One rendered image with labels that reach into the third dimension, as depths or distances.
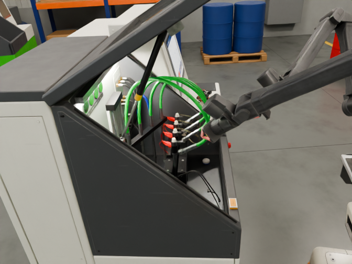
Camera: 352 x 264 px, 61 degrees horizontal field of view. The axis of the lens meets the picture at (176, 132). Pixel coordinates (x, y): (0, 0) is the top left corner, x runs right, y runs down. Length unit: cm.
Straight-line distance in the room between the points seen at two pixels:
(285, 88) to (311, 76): 7
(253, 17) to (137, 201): 526
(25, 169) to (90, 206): 25
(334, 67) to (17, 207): 112
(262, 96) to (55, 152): 66
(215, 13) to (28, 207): 515
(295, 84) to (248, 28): 520
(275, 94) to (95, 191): 66
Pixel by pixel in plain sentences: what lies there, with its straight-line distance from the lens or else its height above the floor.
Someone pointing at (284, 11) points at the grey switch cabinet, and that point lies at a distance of 790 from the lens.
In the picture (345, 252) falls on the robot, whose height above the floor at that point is 28.
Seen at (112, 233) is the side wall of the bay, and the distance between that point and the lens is 121.
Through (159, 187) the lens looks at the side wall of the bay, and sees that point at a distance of 102.
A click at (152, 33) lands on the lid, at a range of 77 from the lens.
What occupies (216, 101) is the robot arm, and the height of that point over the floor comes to 141.
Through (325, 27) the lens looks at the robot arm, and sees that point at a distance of 144.
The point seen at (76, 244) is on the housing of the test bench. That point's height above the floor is 86.
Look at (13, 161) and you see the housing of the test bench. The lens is 112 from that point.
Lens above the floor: 180
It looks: 30 degrees down
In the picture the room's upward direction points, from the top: 3 degrees counter-clockwise
